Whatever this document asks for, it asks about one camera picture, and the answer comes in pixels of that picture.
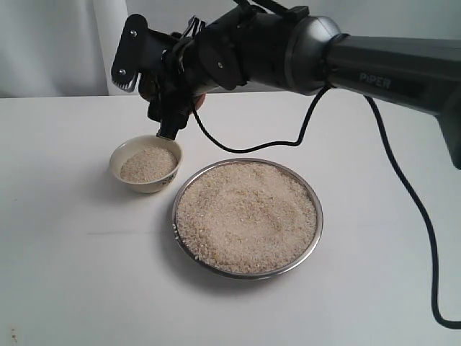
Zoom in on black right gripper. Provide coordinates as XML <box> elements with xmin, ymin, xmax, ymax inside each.
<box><xmin>145</xmin><ymin>21</ymin><xmax>205</xmax><ymax>140</ymax></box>

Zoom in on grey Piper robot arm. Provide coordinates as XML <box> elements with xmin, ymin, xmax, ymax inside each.
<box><xmin>138</xmin><ymin>1</ymin><xmax>460</xmax><ymax>167</ymax></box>

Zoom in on white rice grains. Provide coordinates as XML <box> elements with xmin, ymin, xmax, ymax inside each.
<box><xmin>120</xmin><ymin>147</ymin><xmax>178</xmax><ymax>183</ymax></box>

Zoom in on small cream ceramic bowl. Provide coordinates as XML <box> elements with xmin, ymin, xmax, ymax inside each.
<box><xmin>109</xmin><ymin>135</ymin><xmax>182</xmax><ymax>193</ymax></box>

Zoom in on rice pile in plate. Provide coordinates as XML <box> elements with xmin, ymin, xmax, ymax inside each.
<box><xmin>176</xmin><ymin>161</ymin><xmax>318</xmax><ymax>272</ymax></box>

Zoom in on round metal rice plate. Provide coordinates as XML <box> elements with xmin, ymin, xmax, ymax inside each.
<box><xmin>172</xmin><ymin>157</ymin><xmax>324</xmax><ymax>279</ymax></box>

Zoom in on white backdrop curtain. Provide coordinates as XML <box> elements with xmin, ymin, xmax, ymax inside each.
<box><xmin>1</xmin><ymin>1</ymin><xmax>460</xmax><ymax>97</ymax></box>

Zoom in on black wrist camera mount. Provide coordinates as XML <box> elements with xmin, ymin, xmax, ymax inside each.
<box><xmin>111</xmin><ymin>14</ymin><xmax>175</xmax><ymax>92</ymax></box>

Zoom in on black camera cable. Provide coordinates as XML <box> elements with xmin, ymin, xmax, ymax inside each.
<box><xmin>192</xmin><ymin>61</ymin><xmax>461</xmax><ymax>331</ymax></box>

